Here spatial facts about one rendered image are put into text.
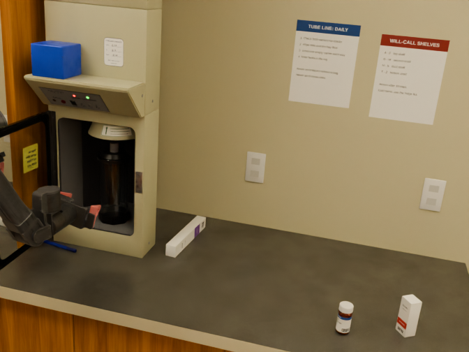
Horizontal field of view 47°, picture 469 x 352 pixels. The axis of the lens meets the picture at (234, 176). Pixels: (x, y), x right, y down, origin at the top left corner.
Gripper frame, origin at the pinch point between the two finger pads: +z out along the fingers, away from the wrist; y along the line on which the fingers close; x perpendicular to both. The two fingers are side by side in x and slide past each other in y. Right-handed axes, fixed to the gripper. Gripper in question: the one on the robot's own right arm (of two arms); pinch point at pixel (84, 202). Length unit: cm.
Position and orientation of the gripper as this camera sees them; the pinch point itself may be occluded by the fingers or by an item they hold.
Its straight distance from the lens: 167.1
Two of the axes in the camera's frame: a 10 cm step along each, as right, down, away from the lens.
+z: 2.5, -2.9, 9.2
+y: -9.2, -3.5, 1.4
